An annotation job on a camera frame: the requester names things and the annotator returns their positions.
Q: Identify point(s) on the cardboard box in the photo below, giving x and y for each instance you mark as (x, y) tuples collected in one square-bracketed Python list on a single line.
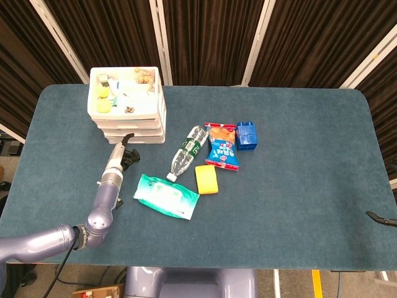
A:
[(102, 291)]

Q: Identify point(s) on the blue felt table cover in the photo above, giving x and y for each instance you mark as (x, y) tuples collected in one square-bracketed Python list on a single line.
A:
[(294, 186)]

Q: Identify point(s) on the white plastic drawer organizer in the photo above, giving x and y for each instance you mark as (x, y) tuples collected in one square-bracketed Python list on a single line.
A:
[(124, 115)]

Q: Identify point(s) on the yellow round pad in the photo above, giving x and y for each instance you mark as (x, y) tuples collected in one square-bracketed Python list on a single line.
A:
[(104, 106)]

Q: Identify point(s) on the small brown teddy bear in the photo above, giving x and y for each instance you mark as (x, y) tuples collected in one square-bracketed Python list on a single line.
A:
[(142, 76)]

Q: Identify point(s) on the small teal eraser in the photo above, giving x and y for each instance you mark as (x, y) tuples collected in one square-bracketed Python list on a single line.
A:
[(115, 101)]

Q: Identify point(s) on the yellow rubber duck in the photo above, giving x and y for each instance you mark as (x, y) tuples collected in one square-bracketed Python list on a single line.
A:
[(103, 93)]

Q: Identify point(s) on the dark brown curtain panel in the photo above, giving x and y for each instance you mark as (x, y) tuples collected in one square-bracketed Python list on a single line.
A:
[(108, 31), (325, 31), (211, 37), (24, 62)]

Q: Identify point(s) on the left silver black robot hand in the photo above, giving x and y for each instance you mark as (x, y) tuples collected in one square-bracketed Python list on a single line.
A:
[(116, 158)]

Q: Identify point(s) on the blue building block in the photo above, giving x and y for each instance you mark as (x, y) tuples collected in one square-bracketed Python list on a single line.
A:
[(246, 139)]

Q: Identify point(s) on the blue red snack bag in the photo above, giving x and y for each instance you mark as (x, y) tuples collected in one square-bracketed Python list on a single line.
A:
[(221, 149)]

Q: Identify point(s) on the small brown hair clip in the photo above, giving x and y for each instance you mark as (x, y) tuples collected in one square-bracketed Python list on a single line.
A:
[(130, 109)]

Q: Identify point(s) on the clear plastic water bottle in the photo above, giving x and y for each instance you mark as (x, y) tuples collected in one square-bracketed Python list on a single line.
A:
[(186, 152)]

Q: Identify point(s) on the purple robot torso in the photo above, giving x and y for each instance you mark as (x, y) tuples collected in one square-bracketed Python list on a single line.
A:
[(192, 282)]

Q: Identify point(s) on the white frame pole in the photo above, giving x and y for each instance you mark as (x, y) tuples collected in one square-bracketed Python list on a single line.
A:
[(12, 133), (161, 37), (257, 43), (369, 62), (57, 37)]

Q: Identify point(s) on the left purple robot arm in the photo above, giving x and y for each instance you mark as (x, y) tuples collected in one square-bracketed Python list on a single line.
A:
[(102, 198)]

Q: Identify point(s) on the green white wet wipes pack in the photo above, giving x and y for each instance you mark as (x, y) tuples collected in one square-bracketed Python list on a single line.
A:
[(164, 195)]

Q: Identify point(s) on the black electronic equipment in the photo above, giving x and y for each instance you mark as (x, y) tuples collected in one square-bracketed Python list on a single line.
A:
[(12, 147)]

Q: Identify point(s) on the yellow sponge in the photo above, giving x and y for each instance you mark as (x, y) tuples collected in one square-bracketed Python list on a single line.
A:
[(206, 180)]

